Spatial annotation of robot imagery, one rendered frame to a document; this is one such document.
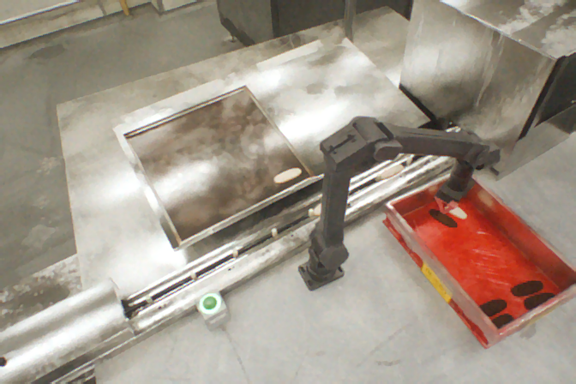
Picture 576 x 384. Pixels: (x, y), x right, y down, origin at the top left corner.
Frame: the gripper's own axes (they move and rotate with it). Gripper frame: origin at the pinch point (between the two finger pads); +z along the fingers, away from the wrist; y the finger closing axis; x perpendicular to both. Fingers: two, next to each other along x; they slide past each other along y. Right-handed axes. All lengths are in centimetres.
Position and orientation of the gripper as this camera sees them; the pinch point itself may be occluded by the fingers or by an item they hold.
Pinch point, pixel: (449, 203)
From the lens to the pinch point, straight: 137.7
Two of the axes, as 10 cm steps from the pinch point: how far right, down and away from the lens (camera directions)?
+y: 6.9, -5.7, 4.5
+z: 0.5, 6.6, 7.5
